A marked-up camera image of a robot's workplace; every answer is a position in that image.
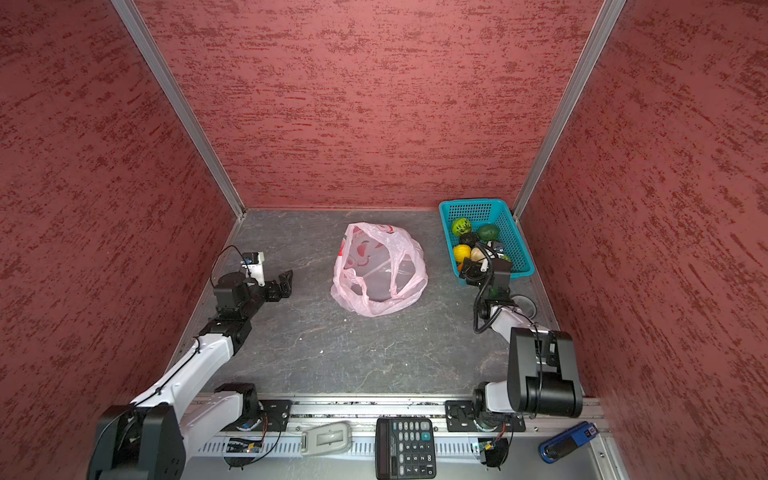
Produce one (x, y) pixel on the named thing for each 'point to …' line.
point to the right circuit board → (493, 451)
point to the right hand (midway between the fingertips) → (475, 265)
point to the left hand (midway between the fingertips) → (278, 277)
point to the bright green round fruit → (461, 226)
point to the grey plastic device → (327, 439)
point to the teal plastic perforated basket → (482, 212)
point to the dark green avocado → (487, 232)
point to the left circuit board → (244, 446)
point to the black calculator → (405, 448)
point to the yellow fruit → (462, 251)
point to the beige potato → (476, 255)
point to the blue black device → (559, 445)
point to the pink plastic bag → (378, 268)
